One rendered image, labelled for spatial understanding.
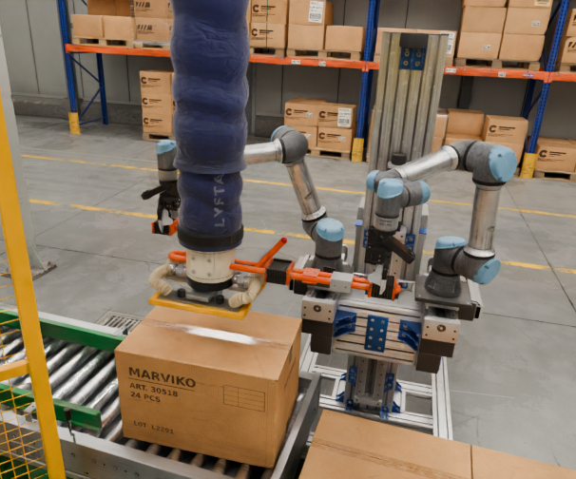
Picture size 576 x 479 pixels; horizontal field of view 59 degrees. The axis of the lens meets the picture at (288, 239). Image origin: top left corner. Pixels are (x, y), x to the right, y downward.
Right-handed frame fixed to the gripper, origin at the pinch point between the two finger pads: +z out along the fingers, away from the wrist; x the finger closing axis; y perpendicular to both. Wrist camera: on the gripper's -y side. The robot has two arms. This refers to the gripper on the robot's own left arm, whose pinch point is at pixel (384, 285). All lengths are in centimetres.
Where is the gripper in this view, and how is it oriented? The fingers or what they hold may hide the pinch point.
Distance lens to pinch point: 169.7
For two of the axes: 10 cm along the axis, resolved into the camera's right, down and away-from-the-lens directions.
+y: -9.7, -1.4, 2.2
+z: -0.5, 9.2, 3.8
